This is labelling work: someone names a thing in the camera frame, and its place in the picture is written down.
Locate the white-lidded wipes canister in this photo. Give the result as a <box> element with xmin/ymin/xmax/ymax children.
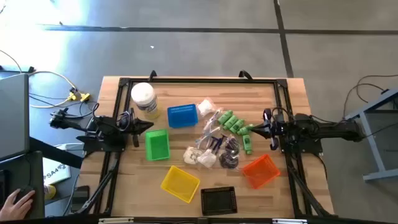
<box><xmin>130</xmin><ymin>82</ymin><xmax>162</xmax><ymax>120</ymax></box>

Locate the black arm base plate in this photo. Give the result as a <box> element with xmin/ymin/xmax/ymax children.
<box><xmin>279</xmin><ymin>136</ymin><xmax>323</xmax><ymax>156</ymax></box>
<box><xmin>76</xmin><ymin>134</ymin><xmax>125</xmax><ymax>153</ymax></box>

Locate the grey monitor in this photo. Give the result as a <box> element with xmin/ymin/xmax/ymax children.
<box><xmin>0</xmin><ymin>73</ymin><xmax>30</xmax><ymax>161</ymax></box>

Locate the white floor cable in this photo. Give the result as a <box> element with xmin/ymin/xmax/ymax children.
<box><xmin>29</xmin><ymin>70</ymin><xmax>78</xmax><ymax>109</ymax></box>

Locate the green plastic basket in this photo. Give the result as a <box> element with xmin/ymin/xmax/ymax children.
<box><xmin>145</xmin><ymin>129</ymin><xmax>171</xmax><ymax>162</ymax></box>

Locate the blue plastic basket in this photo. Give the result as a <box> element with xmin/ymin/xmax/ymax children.
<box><xmin>167</xmin><ymin>103</ymin><xmax>199</xmax><ymax>129</ymax></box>

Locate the black computer mouse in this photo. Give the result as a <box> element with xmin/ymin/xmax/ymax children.
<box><xmin>15</xmin><ymin>185</ymin><xmax>35</xmax><ymax>203</ymax></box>

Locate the black desk leg bar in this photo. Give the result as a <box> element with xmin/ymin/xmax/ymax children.
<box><xmin>29</xmin><ymin>136</ymin><xmax>84</xmax><ymax>169</ymax></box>

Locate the silver metal bracket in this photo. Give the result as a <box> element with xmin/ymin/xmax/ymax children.
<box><xmin>98</xmin><ymin>217</ymin><xmax>134</xmax><ymax>224</ymax></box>
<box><xmin>272</xmin><ymin>218</ymin><xmax>308</xmax><ymax>224</ymax></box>

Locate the toothbrush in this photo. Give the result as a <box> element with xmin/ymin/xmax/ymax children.
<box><xmin>198</xmin><ymin>121</ymin><xmax>220</xmax><ymax>144</ymax></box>
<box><xmin>195</xmin><ymin>132</ymin><xmax>215</xmax><ymax>150</ymax></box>
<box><xmin>203</xmin><ymin>107</ymin><xmax>224</xmax><ymax>132</ymax></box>

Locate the orange plastic basket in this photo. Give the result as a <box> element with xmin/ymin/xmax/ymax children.
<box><xmin>241</xmin><ymin>154</ymin><xmax>281</xmax><ymax>190</ymax></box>

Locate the grey metal table frame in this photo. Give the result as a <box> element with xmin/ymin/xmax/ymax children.
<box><xmin>343</xmin><ymin>88</ymin><xmax>398</xmax><ymax>183</ymax></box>

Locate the yellow round object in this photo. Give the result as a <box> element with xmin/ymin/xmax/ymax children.
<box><xmin>44</xmin><ymin>184</ymin><xmax>57</xmax><ymax>200</ymax></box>

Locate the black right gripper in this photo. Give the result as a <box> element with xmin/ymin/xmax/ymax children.
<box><xmin>250</xmin><ymin>108</ymin><xmax>292</xmax><ymax>151</ymax></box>

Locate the black aluminium table frame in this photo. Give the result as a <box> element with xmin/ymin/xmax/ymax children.
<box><xmin>74</xmin><ymin>70</ymin><xmax>336</xmax><ymax>218</ymax></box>

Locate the black floor cable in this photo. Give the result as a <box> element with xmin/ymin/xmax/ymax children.
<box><xmin>356</xmin><ymin>73</ymin><xmax>398</xmax><ymax>103</ymax></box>
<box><xmin>343</xmin><ymin>83</ymin><xmax>385</xmax><ymax>121</ymax></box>
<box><xmin>29</xmin><ymin>92</ymin><xmax>100</xmax><ymax>119</ymax></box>

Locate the black keyboard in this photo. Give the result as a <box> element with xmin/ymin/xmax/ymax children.
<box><xmin>0</xmin><ymin>169</ymin><xmax>9</xmax><ymax>208</ymax></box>

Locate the black plastic basket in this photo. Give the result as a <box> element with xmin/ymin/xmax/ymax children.
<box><xmin>200</xmin><ymin>186</ymin><xmax>238</xmax><ymax>217</ymax></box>

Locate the yellow plastic basket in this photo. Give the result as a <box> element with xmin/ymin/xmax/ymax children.
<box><xmin>160</xmin><ymin>165</ymin><xmax>201</xmax><ymax>204</ymax></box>

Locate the bag of black hair ties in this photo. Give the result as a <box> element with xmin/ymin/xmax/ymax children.
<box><xmin>223</xmin><ymin>136</ymin><xmax>241</xmax><ymax>156</ymax></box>
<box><xmin>218</xmin><ymin>152</ymin><xmax>240</xmax><ymax>170</ymax></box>

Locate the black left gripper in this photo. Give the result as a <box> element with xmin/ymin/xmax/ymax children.
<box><xmin>119</xmin><ymin>108</ymin><xmax>155</xmax><ymax>148</ymax></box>

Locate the bag of white cotton balls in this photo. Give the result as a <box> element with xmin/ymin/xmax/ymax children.
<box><xmin>197</xmin><ymin>98</ymin><xmax>218</xmax><ymax>118</ymax></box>

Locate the person's hand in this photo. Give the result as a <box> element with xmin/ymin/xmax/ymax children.
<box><xmin>0</xmin><ymin>189</ymin><xmax>36</xmax><ymax>222</ymax></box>

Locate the green travel bottle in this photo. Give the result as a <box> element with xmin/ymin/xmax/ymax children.
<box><xmin>238</xmin><ymin>123</ymin><xmax>254</xmax><ymax>136</ymax></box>
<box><xmin>223</xmin><ymin>114</ymin><xmax>239</xmax><ymax>130</ymax></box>
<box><xmin>217</xmin><ymin>110</ymin><xmax>233</xmax><ymax>124</ymax></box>
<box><xmin>229</xmin><ymin>119</ymin><xmax>246</xmax><ymax>134</ymax></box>
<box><xmin>242</xmin><ymin>134</ymin><xmax>253</xmax><ymax>156</ymax></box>

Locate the white printed box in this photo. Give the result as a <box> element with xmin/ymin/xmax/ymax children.
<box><xmin>42</xmin><ymin>157</ymin><xmax>72</xmax><ymax>185</ymax></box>

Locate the black side desk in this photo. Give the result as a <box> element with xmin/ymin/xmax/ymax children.
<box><xmin>0</xmin><ymin>151</ymin><xmax>46</xmax><ymax>219</ymax></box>

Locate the bag of white cotton pads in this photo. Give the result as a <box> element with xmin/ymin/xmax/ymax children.
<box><xmin>197</xmin><ymin>149</ymin><xmax>218</xmax><ymax>169</ymax></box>

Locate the white power adapter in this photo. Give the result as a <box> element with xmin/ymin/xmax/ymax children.
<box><xmin>54</xmin><ymin>142</ymin><xmax>85</xmax><ymax>154</ymax></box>

